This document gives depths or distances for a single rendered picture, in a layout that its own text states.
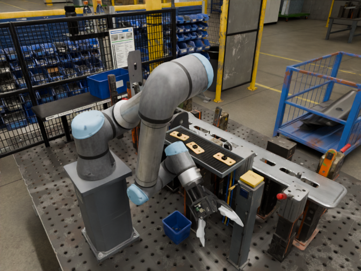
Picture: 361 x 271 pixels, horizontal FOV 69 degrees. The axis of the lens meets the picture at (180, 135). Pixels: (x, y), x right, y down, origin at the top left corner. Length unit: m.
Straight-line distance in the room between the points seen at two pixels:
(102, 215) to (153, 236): 0.32
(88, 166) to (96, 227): 0.28
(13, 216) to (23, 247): 0.38
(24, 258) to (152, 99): 1.94
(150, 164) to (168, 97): 0.24
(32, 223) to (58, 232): 1.17
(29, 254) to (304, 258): 1.88
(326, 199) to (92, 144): 0.93
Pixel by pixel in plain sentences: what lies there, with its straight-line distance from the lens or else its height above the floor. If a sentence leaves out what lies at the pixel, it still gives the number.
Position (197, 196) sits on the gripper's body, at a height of 1.14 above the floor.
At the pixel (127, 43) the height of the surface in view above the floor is 1.33.
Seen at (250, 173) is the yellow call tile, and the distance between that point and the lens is 0.98.
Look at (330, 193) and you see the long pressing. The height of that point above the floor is 1.00.
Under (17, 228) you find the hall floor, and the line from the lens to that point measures 2.66.
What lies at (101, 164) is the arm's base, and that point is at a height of 1.16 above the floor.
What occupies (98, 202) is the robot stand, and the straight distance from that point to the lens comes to 1.10.
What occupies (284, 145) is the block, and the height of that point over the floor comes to 1.03.
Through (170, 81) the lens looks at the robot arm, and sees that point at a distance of 0.67.
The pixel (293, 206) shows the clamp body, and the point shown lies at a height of 1.02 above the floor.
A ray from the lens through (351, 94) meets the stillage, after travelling 3.94.
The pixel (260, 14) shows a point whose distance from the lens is 4.85.
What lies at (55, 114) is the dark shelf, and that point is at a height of 1.03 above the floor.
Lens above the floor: 1.75
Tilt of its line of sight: 30 degrees down
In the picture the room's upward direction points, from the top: straight up
